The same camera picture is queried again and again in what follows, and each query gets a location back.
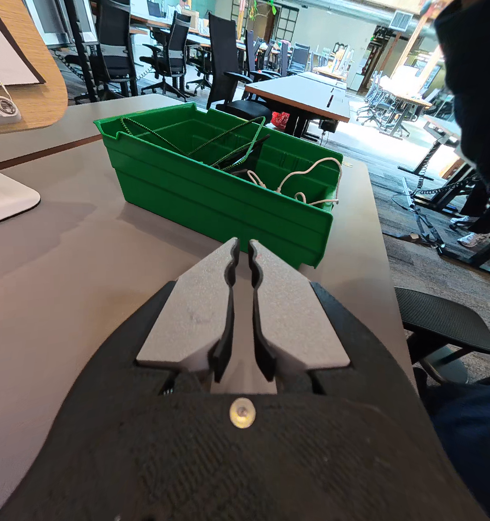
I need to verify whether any black mesh chair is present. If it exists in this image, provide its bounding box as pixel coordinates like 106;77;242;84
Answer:
395;287;490;386

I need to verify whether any black usb hub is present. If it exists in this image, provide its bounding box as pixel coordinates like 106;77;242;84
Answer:
217;154;257;178

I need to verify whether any black office chair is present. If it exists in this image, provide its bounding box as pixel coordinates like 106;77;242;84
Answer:
72;0;140;103
139;12;193;103
207;12;275;128

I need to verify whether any white power strip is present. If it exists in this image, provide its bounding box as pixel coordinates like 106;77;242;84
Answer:
401;177;423;213

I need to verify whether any green braided cable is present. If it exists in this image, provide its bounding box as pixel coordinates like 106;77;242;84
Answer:
119;116;271;170

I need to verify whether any white usb cable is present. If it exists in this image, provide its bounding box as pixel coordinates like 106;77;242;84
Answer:
246;157;344;207

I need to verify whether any grey office table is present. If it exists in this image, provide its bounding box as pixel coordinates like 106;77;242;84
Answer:
244;71;352;140

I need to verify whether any green plastic bin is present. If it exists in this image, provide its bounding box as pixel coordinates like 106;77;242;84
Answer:
94;102;344;270

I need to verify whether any printed instruction sheet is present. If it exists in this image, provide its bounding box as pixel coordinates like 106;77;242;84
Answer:
0;8;47;89

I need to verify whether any person's dark clothed body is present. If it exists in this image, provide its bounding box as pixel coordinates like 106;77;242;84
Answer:
424;0;490;521

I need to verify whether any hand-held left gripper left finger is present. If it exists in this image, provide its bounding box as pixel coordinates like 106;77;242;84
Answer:
136;237;241;382

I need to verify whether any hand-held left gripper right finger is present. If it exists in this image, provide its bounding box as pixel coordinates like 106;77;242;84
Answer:
248;239;350;382

